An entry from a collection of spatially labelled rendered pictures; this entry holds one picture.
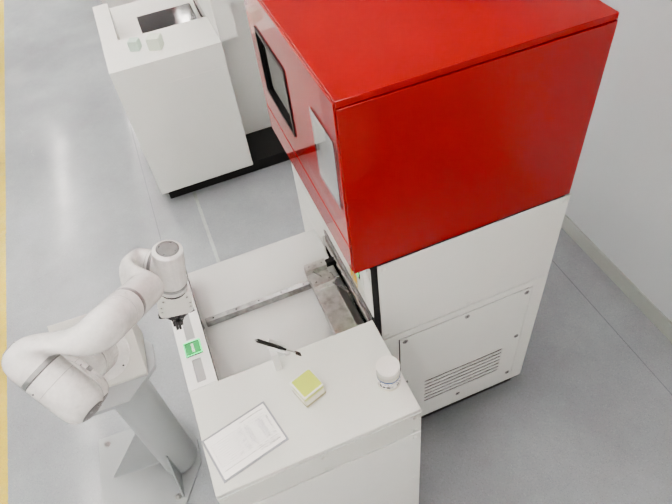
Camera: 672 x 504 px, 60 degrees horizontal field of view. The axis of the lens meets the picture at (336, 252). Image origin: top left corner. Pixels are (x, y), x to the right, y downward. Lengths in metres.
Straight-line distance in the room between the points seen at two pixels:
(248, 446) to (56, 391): 0.61
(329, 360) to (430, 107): 0.85
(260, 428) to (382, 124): 0.94
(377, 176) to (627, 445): 1.87
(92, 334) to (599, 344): 2.44
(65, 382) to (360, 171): 0.81
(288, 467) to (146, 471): 1.30
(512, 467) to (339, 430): 1.19
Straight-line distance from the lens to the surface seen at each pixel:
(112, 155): 4.58
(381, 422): 1.74
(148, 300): 1.46
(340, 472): 1.90
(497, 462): 2.76
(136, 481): 2.93
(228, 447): 1.77
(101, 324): 1.33
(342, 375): 1.82
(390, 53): 1.45
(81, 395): 1.38
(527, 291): 2.28
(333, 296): 2.09
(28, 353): 1.38
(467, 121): 1.51
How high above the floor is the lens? 2.54
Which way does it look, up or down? 48 degrees down
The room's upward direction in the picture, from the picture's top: 8 degrees counter-clockwise
